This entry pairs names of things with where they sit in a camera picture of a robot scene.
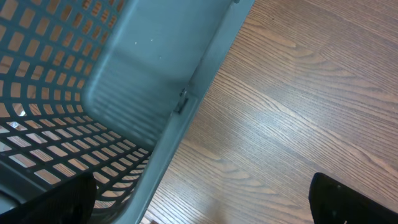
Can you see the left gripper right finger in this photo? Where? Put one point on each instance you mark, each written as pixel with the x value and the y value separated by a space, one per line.
pixel 333 202

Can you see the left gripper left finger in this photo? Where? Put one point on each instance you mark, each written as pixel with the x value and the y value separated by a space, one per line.
pixel 71 202

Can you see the grey plastic mesh basket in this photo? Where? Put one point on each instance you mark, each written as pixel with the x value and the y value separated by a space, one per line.
pixel 106 87

